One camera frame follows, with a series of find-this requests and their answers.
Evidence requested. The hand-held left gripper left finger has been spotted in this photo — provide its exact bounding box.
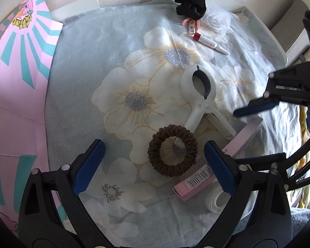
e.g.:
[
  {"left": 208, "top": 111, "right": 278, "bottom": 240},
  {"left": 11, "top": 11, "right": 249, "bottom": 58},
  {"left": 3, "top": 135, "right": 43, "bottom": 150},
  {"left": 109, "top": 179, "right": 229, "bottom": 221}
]
[{"left": 18, "top": 139, "right": 107, "bottom": 241}]

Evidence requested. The pink clothespin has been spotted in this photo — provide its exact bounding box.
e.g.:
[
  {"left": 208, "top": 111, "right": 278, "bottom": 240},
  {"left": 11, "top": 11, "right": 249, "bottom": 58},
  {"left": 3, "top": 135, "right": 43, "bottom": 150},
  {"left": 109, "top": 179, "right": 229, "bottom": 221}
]
[{"left": 181, "top": 18, "right": 200, "bottom": 30}]

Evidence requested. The white tube red cap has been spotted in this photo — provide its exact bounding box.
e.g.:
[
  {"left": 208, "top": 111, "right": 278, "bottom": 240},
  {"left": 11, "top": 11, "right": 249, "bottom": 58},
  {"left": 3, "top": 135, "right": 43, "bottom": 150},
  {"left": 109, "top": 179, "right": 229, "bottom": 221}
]
[{"left": 193, "top": 32, "right": 230, "bottom": 56}]

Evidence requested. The black scrunchie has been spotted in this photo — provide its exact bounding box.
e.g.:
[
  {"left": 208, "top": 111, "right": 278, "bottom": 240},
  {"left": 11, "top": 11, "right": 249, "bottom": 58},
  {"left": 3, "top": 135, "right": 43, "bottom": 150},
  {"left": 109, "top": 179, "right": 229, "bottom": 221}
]
[{"left": 174, "top": 0, "right": 207, "bottom": 20}]

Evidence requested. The clear plastic flower wrapper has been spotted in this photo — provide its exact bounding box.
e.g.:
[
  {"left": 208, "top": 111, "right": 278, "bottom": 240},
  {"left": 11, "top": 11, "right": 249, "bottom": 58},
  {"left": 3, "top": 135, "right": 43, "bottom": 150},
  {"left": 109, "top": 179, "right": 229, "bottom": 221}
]
[{"left": 199, "top": 5, "right": 234, "bottom": 35}]

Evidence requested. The brown scrunchie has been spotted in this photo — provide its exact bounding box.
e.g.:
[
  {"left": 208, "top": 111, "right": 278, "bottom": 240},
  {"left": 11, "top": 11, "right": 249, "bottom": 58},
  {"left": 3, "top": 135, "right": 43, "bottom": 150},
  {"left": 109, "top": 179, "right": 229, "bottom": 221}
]
[{"left": 148, "top": 124, "right": 198, "bottom": 178}]

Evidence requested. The floral blue cloth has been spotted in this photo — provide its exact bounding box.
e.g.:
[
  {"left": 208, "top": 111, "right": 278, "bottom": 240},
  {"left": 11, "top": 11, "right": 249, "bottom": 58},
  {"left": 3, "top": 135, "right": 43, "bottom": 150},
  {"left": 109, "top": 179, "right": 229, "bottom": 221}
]
[{"left": 45, "top": 4, "right": 304, "bottom": 247}]

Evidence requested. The white tape roll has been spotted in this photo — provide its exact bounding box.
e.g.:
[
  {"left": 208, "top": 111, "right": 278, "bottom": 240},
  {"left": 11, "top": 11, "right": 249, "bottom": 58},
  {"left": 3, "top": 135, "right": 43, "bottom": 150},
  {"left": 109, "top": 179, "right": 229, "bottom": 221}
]
[{"left": 206, "top": 185, "right": 231, "bottom": 212}]

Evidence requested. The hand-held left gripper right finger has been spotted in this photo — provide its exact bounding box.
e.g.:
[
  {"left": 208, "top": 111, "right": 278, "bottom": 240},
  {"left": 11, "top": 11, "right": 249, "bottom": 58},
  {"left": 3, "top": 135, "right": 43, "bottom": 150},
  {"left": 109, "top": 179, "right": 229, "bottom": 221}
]
[{"left": 204, "top": 140, "right": 293, "bottom": 241}]

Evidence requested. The grey cushion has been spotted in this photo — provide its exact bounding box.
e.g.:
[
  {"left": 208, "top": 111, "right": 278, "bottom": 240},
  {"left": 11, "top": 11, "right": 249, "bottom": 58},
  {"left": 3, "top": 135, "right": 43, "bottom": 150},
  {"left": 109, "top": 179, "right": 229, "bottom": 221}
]
[{"left": 270, "top": 0, "right": 310, "bottom": 55}]

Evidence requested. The grey towel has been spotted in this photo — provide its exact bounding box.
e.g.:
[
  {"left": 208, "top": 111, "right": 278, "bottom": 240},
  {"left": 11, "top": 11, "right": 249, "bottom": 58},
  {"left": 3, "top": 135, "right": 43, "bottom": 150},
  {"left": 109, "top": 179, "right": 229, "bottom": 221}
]
[{"left": 291, "top": 207, "right": 310, "bottom": 228}]

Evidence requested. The pink printed cardboard box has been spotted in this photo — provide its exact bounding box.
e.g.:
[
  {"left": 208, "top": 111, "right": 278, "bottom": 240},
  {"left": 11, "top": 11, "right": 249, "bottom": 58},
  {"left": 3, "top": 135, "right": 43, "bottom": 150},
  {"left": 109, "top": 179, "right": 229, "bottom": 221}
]
[{"left": 0, "top": 0, "right": 68, "bottom": 238}]

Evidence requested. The large white plastic clip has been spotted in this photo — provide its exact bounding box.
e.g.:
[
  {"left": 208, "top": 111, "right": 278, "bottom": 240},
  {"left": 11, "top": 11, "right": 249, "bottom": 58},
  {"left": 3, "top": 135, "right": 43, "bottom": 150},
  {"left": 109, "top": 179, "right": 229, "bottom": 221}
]
[{"left": 180, "top": 66, "right": 237, "bottom": 138}]

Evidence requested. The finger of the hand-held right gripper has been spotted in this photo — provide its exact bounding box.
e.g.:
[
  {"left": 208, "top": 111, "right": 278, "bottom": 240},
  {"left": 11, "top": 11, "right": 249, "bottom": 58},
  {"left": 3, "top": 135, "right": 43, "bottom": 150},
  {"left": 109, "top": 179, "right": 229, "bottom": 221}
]
[
  {"left": 233, "top": 61, "right": 310, "bottom": 117},
  {"left": 235, "top": 134, "right": 310, "bottom": 192}
]

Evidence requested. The long pink carton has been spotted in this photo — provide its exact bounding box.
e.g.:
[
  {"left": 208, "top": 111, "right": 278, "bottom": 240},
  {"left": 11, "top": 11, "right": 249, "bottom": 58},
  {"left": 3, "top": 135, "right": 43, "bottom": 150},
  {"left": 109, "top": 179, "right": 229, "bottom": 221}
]
[{"left": 174, "top": 115, "right": 264, "bottom": 201}]

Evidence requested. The yellow patterned cloth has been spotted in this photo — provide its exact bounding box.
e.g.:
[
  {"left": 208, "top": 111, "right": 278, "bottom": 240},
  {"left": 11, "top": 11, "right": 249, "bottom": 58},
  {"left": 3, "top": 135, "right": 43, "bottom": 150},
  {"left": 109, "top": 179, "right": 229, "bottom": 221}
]
[{"left": 292, "top": 106, "right": 310, "bottom": 210}]

